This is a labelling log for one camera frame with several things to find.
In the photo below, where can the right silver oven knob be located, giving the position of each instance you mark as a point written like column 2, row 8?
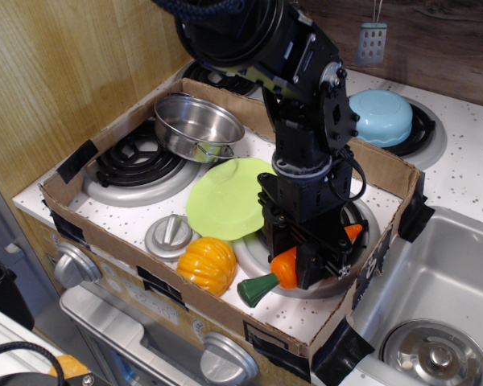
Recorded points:
column 224, row 362

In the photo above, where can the light blue plastic bowl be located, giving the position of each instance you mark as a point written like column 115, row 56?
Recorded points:
column 385, row 117

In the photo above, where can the steel sink basin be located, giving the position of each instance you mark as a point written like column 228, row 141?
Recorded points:
column 439, row 277

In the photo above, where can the front right stove burner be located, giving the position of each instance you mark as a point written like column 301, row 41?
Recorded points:
column 253, row 256

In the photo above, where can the silver oven knob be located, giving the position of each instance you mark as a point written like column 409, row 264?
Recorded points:
column 74, row 267
column 224, row 362

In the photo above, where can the stove burner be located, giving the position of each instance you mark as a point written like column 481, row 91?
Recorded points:
column 427, row 141
column 253, row 256
column 138, row 171
column 222, row 80

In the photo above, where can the cardboard fence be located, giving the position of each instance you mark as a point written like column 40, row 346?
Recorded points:
column 283, row 354

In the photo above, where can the orange object bottom left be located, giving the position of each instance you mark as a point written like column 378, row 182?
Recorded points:
column 71, row 366

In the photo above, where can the steel pot lid in sink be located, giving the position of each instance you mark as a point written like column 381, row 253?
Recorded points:
column 433, row 353

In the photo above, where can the light green plastic plate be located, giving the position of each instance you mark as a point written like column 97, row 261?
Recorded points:
column 224, row 203

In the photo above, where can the back left stove burner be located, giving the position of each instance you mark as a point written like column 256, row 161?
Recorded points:
column 222, row 80

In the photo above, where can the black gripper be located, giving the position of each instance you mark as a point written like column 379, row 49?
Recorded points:
column 304, row 211

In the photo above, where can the back right stove burner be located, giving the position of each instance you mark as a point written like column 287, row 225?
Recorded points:
column 427, row 141

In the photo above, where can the small steel pot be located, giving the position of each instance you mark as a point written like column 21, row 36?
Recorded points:
column 196, row 130

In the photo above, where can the orange toy carrot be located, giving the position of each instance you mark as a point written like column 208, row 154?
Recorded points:
column 282, row 273

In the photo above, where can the silver oven door handle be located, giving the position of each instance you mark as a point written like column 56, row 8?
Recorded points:
column 123, row 335

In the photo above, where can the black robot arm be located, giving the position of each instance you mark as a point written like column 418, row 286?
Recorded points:
column 276, row 46

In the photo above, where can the silver knob on stovetop front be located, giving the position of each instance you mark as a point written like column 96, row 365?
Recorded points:
column 167, row 238

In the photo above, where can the orange toy pumpkin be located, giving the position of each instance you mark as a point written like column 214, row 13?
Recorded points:
column 210, row 263

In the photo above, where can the front left stove burner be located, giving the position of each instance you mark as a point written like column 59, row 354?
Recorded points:
column 138, row 171

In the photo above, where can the hanging silver spatula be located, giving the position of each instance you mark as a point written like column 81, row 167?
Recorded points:
column 372, row 39

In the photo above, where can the left silver oven knob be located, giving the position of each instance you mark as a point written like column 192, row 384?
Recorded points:
column 74, row 267

